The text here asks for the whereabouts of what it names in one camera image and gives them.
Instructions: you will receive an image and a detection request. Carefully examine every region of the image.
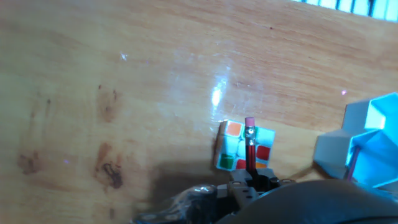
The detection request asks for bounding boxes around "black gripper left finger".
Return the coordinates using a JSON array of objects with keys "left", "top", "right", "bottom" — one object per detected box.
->
[{"left": 216, "top": 169, "right": 259, "bottom": 216}]

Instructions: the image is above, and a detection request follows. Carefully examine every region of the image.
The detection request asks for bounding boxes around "white rubik's cube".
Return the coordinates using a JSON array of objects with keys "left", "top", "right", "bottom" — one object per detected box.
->
[{"left": 213, "top": 119, "right": 277, "bottom": 172}]

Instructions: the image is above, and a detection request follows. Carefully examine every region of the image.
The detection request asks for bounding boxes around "blue hexagonal pen holder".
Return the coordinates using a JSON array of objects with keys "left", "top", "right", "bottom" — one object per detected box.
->
[{"left": 312, "top": 91, "right": 398, "bottom": 189}]

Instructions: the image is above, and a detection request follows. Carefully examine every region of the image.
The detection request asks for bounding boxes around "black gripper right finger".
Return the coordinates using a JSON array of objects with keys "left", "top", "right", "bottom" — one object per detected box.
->
[{"left": 255, "top": 169, "right": 296, "bottom": 191}]

